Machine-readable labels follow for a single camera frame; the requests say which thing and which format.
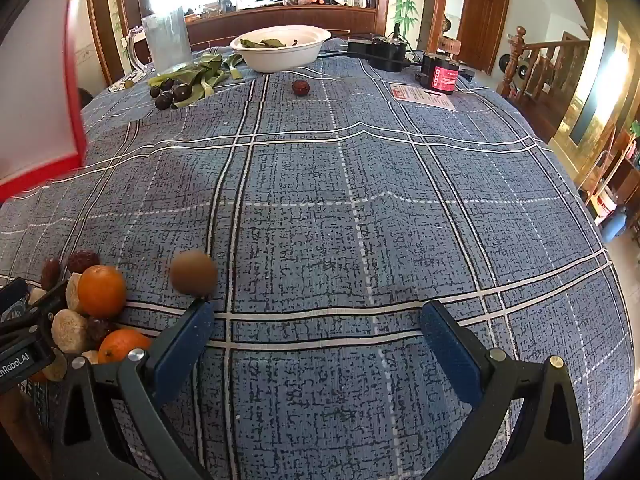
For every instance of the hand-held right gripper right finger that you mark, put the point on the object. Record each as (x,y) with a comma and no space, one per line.
(450,345)

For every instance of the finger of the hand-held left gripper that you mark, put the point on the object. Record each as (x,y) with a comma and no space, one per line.
(27,335)
(42,305)

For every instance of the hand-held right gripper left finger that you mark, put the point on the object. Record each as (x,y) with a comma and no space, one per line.
(185,345)

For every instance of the dark wrinkled jujube date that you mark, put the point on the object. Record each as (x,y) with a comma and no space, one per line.
(97,331)

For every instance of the small orange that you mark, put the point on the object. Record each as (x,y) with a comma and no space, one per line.
(122,347)
(102,290)

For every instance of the red cardboard box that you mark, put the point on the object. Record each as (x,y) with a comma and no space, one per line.
(40,135)

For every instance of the blue plaid tablecloth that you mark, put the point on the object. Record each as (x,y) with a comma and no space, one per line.
(350,210)

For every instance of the pink paper card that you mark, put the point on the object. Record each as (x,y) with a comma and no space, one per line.
(422,96)

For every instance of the red and black battery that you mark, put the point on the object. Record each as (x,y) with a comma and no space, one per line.
(440,77)

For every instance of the green vegetable leaves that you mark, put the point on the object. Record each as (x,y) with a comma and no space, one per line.
(200,72)

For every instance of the round red jujube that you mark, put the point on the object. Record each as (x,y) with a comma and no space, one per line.
(300,87)

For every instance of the clear glass pitcher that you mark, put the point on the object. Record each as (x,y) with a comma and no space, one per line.
(167,40)

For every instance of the black charger device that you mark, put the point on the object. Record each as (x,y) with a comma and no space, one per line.
(385,55)

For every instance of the wooden stair railing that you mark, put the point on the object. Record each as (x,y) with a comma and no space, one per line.
(545,60)

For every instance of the white bowl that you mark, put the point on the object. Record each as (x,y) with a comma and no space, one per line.
(285,57)

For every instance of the green leaf scraps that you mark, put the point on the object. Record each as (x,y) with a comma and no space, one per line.
(265,43)

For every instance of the wooden door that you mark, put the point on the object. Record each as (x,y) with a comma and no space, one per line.
(482,15)

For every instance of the bamboo wall painting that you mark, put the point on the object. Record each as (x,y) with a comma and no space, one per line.
(407,0)
(118,20)

